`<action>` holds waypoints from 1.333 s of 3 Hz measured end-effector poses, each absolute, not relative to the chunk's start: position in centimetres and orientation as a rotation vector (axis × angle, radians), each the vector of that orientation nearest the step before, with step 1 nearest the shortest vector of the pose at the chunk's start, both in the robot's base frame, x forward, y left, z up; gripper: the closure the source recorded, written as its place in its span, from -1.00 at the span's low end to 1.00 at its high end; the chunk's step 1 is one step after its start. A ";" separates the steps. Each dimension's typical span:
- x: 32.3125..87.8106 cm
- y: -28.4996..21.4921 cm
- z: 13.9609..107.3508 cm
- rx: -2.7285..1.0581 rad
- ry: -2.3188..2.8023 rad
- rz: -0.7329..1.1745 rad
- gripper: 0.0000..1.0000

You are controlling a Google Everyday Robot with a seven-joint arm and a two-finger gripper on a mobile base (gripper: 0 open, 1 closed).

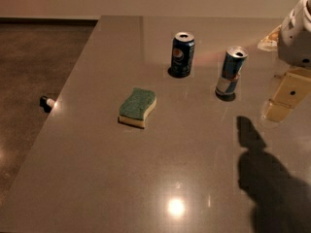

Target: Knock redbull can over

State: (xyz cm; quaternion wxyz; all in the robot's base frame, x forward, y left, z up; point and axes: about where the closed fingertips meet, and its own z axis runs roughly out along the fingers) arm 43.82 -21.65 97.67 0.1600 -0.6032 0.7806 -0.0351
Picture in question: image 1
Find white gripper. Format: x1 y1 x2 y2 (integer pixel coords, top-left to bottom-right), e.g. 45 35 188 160
264 0 311 122

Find green and yellow sponge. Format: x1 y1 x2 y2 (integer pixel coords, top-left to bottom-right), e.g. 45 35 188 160
119 87 156 128

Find small black white floor object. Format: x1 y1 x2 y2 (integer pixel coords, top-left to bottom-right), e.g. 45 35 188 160
40 96 56 110

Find Red Bull can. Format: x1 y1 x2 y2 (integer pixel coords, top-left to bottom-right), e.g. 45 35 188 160
216 46 248 96

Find snack packet at table edge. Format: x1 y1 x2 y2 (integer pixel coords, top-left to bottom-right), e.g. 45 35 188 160
258 26 281 51

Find blue Pepsi can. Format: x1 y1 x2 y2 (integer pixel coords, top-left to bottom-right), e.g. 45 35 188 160
170 32 195 78

